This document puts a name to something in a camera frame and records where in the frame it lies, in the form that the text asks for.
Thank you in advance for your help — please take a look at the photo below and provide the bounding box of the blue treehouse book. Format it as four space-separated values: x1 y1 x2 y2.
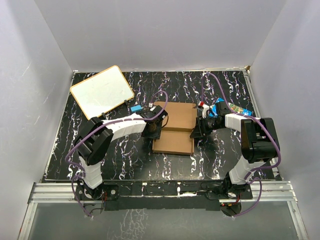
208 102 253 117

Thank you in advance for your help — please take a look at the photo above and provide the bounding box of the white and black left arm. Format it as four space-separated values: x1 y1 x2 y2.
74 105 168 200

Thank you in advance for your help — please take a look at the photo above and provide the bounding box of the small blue eraser block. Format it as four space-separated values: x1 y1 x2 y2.
130 105 143 113

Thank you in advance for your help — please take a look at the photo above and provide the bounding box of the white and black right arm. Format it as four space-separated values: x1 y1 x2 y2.
190 101 280 199

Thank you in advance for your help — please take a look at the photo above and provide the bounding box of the white board with wooden frame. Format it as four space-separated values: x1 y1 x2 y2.
70 65 135 120

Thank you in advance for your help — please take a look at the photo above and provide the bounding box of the brown cardboard paper box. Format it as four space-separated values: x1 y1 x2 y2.
152 101 197 156

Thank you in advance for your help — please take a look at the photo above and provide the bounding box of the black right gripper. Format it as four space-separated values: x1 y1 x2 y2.
190 114 223 138

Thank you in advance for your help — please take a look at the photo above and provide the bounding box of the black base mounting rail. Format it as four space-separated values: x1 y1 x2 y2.
75 178 253 211

